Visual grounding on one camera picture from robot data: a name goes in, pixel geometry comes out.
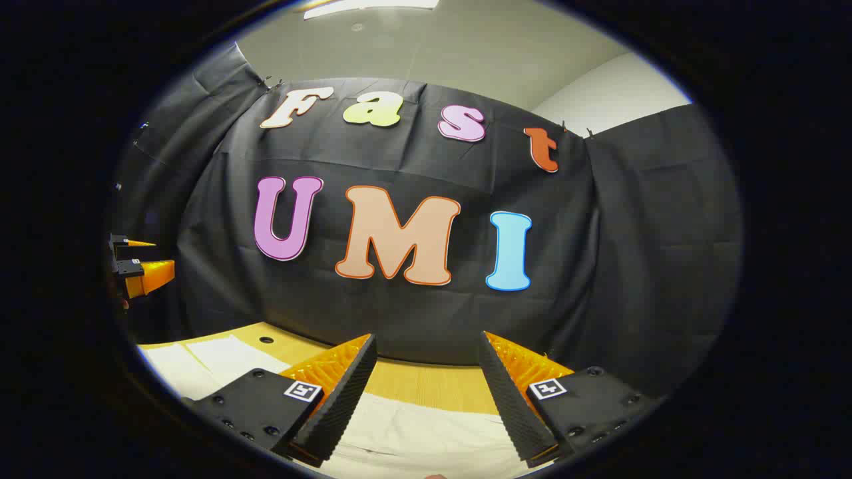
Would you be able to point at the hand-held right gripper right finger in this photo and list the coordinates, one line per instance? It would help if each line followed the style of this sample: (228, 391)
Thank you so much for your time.
(509, 399)

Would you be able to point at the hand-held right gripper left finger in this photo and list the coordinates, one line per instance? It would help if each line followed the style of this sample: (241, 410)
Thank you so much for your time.
(346, 392)

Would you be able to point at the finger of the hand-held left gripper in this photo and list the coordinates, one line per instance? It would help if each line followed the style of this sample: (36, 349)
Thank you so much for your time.
(136, 251)
(150, 276)

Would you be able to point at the white jeans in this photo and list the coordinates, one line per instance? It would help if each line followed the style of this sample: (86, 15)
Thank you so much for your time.
(426, 432)

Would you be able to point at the black backdrop cloth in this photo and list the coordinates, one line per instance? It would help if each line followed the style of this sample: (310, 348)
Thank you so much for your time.
(639, 253)

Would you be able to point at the ceiling light panel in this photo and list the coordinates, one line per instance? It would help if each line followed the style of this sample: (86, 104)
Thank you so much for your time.
(373, 6)

